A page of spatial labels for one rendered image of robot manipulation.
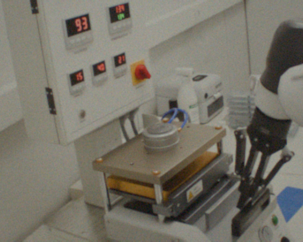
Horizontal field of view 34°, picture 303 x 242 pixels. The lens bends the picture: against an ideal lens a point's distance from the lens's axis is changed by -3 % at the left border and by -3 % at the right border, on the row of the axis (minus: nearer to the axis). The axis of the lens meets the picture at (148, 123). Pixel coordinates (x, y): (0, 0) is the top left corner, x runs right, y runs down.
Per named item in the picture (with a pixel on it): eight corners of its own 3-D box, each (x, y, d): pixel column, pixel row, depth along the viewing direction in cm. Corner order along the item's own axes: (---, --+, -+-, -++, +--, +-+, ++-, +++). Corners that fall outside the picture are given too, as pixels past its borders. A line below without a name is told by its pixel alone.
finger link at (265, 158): (272, 133, 98) (279, 136, 98) (257, 178, 104) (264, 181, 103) (264, 140, 95) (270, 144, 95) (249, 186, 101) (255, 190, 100)
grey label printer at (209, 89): (156, 120, 221) (152, 82, 215) (179, 105, 236) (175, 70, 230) (208, 125, 208) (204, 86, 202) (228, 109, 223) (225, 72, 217)
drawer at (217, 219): (118, 228, 116) (113, 199, 113) (172, 187, 132) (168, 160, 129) (232, 261, 98) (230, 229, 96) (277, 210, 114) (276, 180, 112)
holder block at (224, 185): (124, 214, 114) (123, 204, 113) (174, 177, 129) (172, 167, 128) (186, 231, 104) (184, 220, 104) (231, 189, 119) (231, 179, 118)
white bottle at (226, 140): (229, 161, 184) (227, 124, 179) (216, 161, 186) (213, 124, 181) (232, 155, 188) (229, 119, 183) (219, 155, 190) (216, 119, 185)
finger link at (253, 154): (260, 139, 96) (254, 135, 96) (243, 184, 102) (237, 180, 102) (268, 131, 99) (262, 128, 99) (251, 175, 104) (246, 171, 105)
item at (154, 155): (78, 193, 116) (67, 141, 112) (156, 143, 139) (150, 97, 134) (164, 216, 102) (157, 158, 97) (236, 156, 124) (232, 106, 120)
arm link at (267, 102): (296, 102, 86) (287, 129, 89) (318, 82, 95) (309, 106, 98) (234, 74, 91) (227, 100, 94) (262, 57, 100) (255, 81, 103)
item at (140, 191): (109, 193, 114) (102, 154, 111) (164, 154, 131) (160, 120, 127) (172, 209, 104) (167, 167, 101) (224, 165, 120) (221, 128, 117)
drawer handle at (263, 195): (231, 235, 101) (230, 218, 99) (262, 201, 112) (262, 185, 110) (239, 237, 100) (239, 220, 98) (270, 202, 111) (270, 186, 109)
